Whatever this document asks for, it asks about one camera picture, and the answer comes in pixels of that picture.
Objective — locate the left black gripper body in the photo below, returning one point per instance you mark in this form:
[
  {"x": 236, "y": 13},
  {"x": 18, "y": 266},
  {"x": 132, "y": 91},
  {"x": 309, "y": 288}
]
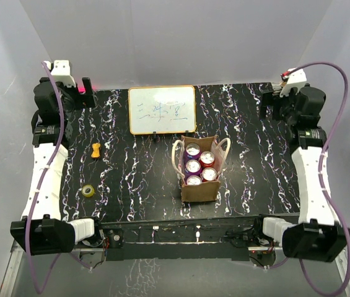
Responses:
[{"x": 72, "y": 98}]

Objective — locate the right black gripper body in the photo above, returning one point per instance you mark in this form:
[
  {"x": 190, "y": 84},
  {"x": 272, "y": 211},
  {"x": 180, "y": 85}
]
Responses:
[{"x": 284, "y": 107}]

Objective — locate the red cola can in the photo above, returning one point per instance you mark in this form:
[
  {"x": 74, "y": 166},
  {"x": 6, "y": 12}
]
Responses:
[
  {"x": 208, "y": 174},
  {"x": 207, "y": 159}
]

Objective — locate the purple can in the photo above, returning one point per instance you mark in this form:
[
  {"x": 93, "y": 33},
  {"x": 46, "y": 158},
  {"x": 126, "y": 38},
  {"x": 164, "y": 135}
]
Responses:
[
  {"x": 192, "y": 152},
  {"x": 193, "y": 180},
  {"x": 192, "y": 167}
]

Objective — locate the red cola can front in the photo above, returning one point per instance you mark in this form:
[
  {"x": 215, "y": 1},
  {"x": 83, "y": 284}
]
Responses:
[{"x": 208, "y": 174}]

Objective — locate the brown canvas tote bag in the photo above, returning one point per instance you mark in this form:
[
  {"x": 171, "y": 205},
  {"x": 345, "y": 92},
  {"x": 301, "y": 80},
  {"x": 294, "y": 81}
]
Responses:
[{"x": 207, "y": 191}]

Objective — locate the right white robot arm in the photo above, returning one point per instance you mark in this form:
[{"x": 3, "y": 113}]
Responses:
[{"x": 318, "y": 235}]

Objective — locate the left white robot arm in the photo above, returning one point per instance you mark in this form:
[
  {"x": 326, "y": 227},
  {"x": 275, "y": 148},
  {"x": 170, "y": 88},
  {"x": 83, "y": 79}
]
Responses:
[{"x": 40, "y": 230}]

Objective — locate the orange bone toy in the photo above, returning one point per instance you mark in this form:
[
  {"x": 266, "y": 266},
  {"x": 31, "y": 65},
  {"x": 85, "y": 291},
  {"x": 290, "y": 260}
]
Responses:
[{"x": 95, "y": 151}]

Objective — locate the yellow tape roll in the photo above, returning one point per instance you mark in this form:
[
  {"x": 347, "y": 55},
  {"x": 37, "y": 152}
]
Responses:
[{"x": 87, "y": 190}]

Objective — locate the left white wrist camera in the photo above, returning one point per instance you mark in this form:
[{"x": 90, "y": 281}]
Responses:
[{"x": 61, "y": 71}]

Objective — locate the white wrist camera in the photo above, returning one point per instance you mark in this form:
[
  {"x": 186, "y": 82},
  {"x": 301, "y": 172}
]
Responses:
[
  {"x": 61, "y": 71},
  {"x": 290, "y": 80}
]

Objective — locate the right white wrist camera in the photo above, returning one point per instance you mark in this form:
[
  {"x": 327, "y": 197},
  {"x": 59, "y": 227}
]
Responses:
[{"x": 290, "y": 80}]

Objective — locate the small whiteboard orange frame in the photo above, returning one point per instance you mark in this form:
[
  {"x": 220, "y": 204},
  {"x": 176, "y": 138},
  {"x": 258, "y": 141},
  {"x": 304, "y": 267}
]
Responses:
[{"x": 162, "y": 110}]

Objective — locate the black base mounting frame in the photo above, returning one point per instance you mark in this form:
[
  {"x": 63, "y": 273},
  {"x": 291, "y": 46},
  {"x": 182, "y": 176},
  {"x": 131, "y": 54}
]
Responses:
[{"x": 205, "y": 238}]

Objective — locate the aluminium rail frame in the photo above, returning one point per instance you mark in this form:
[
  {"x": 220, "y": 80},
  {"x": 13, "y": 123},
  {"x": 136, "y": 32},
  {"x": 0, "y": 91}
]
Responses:
[{"x": 18, "y": 255}]

